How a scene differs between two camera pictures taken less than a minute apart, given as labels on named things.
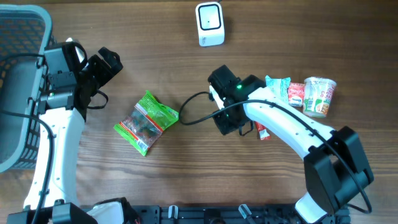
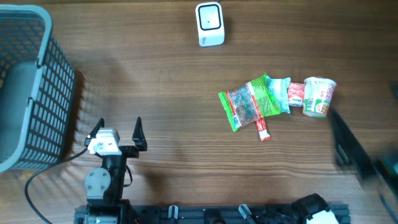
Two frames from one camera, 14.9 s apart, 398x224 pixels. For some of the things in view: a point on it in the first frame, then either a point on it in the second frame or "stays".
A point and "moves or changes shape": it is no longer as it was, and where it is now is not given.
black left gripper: x=107 y=73 → x=132 y=152
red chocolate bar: x=264 y=134 stays
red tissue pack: x=296 y=94 stays
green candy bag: x=142 y=127 moves or changes shape
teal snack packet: x=278 y=88 stays
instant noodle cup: x=318 y=95 stays
